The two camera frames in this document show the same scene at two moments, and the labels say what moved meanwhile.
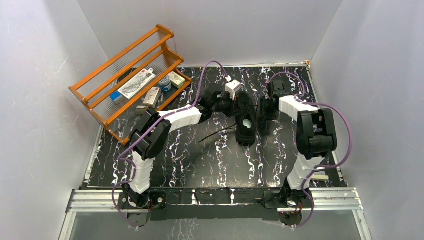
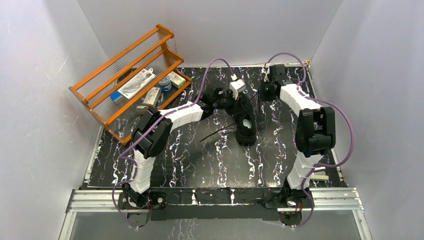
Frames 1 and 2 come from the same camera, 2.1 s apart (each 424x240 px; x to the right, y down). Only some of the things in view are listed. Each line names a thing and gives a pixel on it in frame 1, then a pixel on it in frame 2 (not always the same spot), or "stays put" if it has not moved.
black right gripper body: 266,111 → 265,92
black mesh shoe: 245,119 stays put
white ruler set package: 137,83 stays put
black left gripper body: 226,103 stays put
